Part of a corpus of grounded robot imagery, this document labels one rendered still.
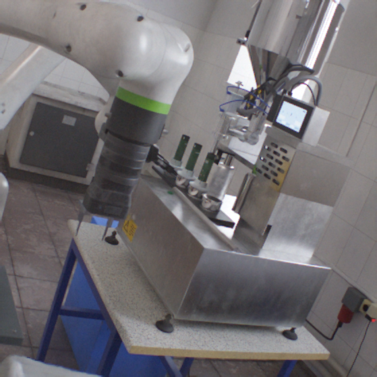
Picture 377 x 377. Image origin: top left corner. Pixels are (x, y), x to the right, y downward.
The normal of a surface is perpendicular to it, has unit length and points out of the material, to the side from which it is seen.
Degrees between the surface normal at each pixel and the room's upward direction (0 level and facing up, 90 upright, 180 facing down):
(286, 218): 90
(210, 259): 90
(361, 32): 90
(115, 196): 87
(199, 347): 0
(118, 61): 118
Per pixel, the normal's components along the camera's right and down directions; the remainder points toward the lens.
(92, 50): -0.40, 0.50
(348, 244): -0.85, -0.22
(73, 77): 0.40, 0.35
